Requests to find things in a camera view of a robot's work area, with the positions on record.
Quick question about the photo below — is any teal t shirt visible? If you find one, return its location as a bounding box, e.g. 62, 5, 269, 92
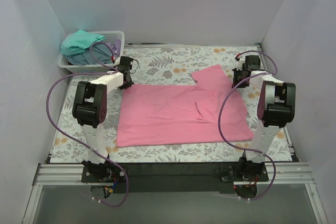
60, 29, 105, 56

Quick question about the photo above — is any grey-blue t shirt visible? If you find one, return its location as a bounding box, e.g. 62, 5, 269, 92
65, 42, 117, 65

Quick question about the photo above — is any pink t shirt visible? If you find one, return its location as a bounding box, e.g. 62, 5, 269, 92
117, 65, 254, 147

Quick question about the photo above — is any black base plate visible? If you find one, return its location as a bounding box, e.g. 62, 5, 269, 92
81, 161, 269, 194

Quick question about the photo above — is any aluminium frame rail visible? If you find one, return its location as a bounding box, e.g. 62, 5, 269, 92
22, 163, 87, 224

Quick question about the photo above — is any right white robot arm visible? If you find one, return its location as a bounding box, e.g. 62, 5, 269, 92
232, 54, 296, 181

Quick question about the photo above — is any white plastic laundry basket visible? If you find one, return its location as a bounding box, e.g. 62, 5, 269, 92
58, 31, 125, 73

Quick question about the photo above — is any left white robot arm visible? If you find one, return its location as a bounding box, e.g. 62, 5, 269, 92
72, 56, 135, 182

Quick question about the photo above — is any lavender t shirt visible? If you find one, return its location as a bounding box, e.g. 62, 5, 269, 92
108, 39, 122, 62

